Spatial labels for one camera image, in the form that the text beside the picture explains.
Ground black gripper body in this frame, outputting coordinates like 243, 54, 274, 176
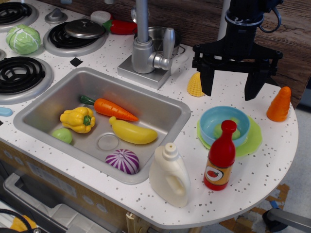
192, 22, 283, 76

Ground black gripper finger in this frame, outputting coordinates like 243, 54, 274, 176
200, 65, 215, 96
244, 72, 270, 101

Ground light blue plastic bowl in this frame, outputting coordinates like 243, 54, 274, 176
198, 106, 250, 147

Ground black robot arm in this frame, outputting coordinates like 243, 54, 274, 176
192, 0, 283, 101

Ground yellow toy corn piece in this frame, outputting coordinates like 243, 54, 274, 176
187, 72, 204, 97

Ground grey vertical pole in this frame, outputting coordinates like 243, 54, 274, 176
217, 0, 231, 40

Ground orange toy carrot cone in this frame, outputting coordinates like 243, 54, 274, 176
266, 86, 292, 122

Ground silver toy faucet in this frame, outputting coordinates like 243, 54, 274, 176
117, 0, 175, 89

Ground light green plastic plate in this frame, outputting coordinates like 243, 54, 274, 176
196, 116, 263, 157

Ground small steel pot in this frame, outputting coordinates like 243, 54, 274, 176
148, 26, 186, 58

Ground red toy ketchup bottle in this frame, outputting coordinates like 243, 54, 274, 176
204, 120, 237, 191

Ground yellow toy banana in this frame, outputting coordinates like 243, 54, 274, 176
109, 116, 158, 145

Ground red toy chili pepper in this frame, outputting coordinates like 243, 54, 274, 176
102, 19, 137, 35

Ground stainless steel sink basin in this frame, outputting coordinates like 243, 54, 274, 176
14, 67, 190, 184

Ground orange toy carrot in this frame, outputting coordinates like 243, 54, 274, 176
80, 95, 138, 121

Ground cream toy detergent bottle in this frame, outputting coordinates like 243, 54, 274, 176
149, 143, 190, 207

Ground purple striped toy onion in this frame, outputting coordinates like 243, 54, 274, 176
105, 149, 140, 175

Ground white toy round piece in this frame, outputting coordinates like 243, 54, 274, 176
90, 11, 112, 24

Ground steel pot lid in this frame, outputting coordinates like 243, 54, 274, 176
64, 18, 105, 39

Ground black tape square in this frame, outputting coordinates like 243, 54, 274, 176
70, 57, 83, 67

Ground yellow toy bell pepper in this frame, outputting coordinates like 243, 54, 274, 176
60, 107, 96, 133

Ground grey caster leg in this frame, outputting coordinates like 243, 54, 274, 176
262, 208, 311, 233

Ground green toy apple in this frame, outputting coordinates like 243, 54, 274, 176
52, 128, 72, 144

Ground rear right black burner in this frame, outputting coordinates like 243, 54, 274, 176
43, 22, 108, 57

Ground black burner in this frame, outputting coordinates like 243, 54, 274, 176
0, 2, 39, 33
43, 22, 108, 57
0, 56, 53, 105

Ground grey stove knob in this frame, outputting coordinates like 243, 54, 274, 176
45, 8, 68, 24

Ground front left black burner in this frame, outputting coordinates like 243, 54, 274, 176
0, 56, 53, 105

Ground green toy cabbage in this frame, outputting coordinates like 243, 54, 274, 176
5, 24, 41, 55

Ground light blue toy piece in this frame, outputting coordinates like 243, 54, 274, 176
0, 107, 13, 117

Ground rear left black burner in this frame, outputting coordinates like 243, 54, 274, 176
0, 2, 39, 33

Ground yellow cloth object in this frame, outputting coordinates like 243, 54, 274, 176
10, 215, 37, 232

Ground grey oven door handle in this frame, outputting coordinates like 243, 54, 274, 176
3, 173, 85, 233

